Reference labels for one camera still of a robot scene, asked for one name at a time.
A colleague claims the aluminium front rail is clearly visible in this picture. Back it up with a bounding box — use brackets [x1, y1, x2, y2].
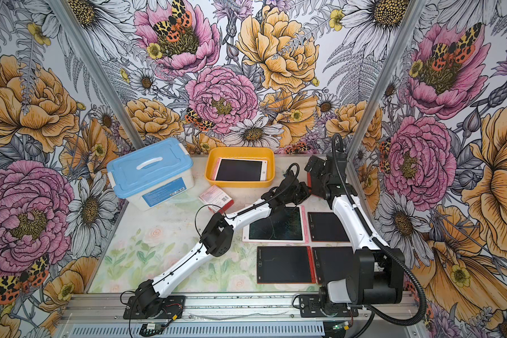
[55, 292, 428, 337]

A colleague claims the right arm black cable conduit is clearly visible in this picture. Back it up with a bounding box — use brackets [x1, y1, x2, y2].
[331, 133, 428, 327]

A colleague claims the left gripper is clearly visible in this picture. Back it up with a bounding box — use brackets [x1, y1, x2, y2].
[284, 180, 314, 204]

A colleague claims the small red white carton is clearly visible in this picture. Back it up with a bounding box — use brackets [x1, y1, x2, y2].
[199, 185, 234, 214]

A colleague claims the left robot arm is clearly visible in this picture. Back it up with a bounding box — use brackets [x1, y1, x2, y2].
[124, 163, 310, 319]

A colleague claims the blue lidded storage box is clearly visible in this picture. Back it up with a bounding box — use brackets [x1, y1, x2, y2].
[107, 138, 195, 211]

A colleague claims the pink white writing tablet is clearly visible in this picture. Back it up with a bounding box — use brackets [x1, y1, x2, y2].
[242, 205, 308, 244]

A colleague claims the yellow storage tray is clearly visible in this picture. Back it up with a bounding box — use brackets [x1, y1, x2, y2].
[205, 147, 275, 188]

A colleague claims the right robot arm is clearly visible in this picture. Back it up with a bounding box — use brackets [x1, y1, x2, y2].
[305, 152, 404, 313]

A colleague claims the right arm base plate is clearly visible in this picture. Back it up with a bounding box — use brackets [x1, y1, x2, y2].
[293, 294, 359, 318]

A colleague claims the red writing tablet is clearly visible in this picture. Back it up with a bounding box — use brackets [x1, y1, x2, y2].
[312, 246, 353, 285]
[256, 246, 315, 284]
[307, 212, 349, 243]
[305, 183, 314, 197]

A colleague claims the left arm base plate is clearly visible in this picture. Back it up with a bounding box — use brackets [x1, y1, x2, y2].
[123, 296, 186, 320]

